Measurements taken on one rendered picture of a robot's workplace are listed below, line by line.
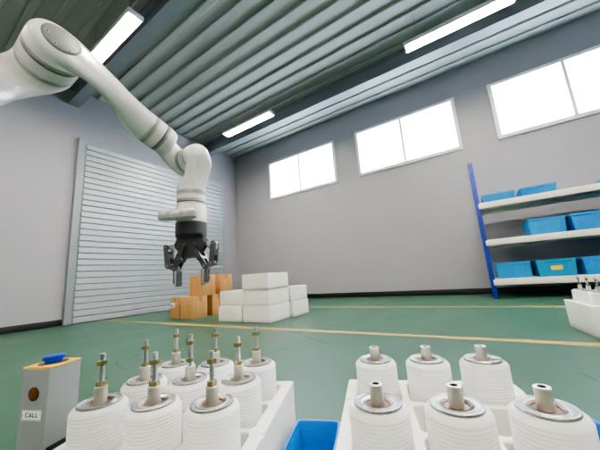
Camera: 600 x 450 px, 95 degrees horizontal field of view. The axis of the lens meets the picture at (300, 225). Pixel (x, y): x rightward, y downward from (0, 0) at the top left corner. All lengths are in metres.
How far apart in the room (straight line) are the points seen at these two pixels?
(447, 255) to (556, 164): 2.02
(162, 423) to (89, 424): 0.13
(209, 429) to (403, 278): 5.11
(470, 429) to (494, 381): 0.27
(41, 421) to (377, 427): 0.67
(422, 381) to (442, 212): 4.83
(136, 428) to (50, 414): 0.27
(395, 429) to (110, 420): 0.50
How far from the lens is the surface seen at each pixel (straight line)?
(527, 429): 0.56
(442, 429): 0.53
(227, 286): 4.67
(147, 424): 0.63
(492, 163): 5.62
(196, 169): 0.75
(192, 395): 0.72
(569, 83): 6.08
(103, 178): 6.09
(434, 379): 0.74
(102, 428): 0.71
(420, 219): 5.50
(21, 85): 0.73
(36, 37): 0.72
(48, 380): 0.84
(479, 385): 0.77
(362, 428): 0.52
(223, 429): 0.58
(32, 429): 0.89
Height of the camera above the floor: 0.46
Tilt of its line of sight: 11 degrees up
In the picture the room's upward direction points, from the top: 4 degrees counter-clockwise
